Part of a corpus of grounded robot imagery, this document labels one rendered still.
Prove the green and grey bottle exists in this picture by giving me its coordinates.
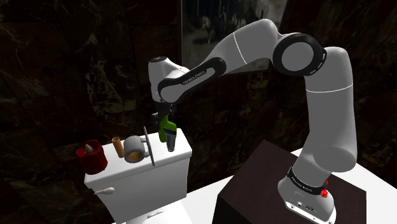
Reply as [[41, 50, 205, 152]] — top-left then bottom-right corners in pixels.
[[157, 114, 179, 153]]

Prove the dark grey roll holder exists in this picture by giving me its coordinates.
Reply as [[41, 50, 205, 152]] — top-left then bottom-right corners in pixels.
[[142, 125, 156, 167]]

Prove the grey toilet paper roll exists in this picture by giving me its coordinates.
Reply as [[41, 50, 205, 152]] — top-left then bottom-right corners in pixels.
[[123, 135, 147, 163]]

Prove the orange cardboard tube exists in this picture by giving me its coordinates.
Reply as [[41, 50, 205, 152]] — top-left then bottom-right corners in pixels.
[[111, 136, 125, 158]]

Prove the white toilet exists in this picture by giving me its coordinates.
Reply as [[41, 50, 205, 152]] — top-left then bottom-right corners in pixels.
[[83, 127, 193, 224]]

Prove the red tissue box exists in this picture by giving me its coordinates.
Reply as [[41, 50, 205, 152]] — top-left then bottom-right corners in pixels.
[[75, 139, 109, 176]]

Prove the dark robot stand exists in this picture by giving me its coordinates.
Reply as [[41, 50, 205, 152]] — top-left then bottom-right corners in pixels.
[[211, 139, 368, 224]]

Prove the framed wall picture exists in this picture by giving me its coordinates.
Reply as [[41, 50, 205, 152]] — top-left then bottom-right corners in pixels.
[[181, 0, 288, 74]]

